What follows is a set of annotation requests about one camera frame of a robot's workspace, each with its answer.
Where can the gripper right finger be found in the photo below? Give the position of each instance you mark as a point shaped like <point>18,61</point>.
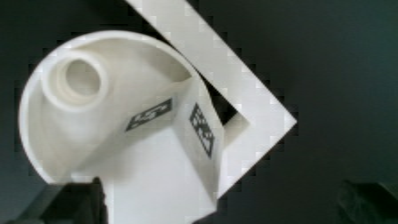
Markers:
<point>367,203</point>

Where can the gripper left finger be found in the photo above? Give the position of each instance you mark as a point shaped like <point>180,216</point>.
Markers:
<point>68,204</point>

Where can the white round stool seat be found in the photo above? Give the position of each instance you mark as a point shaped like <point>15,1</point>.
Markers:
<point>100,93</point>

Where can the white U-shaped obstacle fence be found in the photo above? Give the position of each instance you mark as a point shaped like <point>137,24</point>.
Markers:
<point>263,121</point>

